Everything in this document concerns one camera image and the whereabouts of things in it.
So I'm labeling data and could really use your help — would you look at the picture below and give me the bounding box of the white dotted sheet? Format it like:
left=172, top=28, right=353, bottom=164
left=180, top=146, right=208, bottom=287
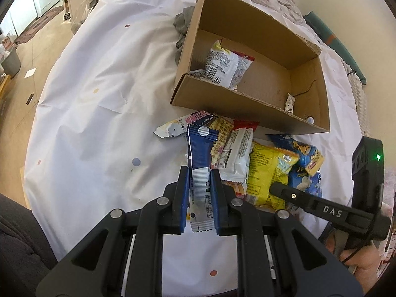
left=23, top=0, right=366, bottom=297

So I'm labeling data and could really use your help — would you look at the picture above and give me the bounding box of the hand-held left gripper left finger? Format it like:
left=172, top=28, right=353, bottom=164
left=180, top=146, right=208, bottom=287
left=35, top=166, right=190, bottom=297

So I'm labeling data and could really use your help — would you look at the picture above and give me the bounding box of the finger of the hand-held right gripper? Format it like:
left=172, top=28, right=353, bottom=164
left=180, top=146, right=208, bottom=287
left=270, top=182, right=372, bottom=233

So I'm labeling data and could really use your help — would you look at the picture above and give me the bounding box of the grey bin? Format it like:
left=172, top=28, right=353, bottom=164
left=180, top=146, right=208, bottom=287
left=0, top=49, right=22, bottom=76

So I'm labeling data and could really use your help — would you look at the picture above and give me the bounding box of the small white sachet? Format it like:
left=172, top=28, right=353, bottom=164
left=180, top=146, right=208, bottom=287
left=284, top=93, right=297, bottom=114

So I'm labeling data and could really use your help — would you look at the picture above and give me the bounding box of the person's right hand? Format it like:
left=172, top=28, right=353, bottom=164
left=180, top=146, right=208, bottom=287
left=325, top=229, right=382, bottom=287

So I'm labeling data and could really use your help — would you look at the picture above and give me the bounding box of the white cabinet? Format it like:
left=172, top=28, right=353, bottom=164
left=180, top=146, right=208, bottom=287
left=59, top=0, right=93, bottom=22

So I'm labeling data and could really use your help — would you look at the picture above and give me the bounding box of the silver white packet yellow top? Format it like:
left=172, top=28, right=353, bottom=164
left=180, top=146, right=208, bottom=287
left=204, top=40, right=239, bottom=88

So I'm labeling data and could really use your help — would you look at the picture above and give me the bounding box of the blue and white snack packet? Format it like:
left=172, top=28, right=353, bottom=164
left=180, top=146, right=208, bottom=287
left=186, top=124, right=219, bottom=232

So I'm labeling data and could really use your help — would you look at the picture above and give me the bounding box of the cardboard box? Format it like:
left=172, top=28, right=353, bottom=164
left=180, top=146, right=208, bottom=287
left=170, top=0, right=331, bottom=135

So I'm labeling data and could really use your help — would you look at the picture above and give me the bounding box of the person's dark clothing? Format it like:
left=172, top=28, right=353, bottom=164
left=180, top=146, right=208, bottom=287
left=0, top=193, right=59, bottom=297

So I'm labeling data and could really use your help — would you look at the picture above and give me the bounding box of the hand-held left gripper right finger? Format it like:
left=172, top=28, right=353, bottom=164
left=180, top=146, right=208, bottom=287
left=210, top=170, right=364, bottom=297

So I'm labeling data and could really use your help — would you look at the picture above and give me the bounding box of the red and white snack packet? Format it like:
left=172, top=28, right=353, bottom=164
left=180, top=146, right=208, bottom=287
left=217, top=120, right=260, bottom=183

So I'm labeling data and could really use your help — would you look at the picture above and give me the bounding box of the grey cloth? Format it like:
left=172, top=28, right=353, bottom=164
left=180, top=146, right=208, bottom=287
left=173, top=6, right=195, bottom=65

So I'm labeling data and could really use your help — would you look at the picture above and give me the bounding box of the blue and yellow cartoon packet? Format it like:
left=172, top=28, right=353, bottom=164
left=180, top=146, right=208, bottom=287
left=266, top=134, right=325, bottom=177

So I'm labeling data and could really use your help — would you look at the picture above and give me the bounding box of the yellow striped snack packet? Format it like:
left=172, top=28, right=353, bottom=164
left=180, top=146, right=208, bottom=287
left=209, top=116, right=234, bottom=169

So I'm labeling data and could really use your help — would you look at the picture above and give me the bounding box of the white appliance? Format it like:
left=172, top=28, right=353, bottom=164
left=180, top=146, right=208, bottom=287
left=6, top=0, right=39, bottom=36

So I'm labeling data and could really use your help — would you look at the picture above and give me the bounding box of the patterned floor rug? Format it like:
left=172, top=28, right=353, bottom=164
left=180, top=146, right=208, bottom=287
left=14, top=5, right=64, bottom=45

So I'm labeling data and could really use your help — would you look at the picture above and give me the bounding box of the white and pink snack packet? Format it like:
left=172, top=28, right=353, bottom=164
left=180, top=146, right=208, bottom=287
left=154, top=111, right=217, bottom=139

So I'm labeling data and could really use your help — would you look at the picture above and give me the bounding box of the teal rolled mat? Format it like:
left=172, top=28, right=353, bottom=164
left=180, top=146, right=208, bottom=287
left=305, top=11, right=367, bottom=85

